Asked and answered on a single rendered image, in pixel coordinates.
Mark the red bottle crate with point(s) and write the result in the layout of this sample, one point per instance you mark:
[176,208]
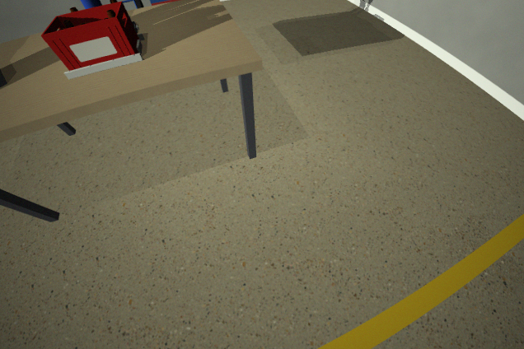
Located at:
[96,41]

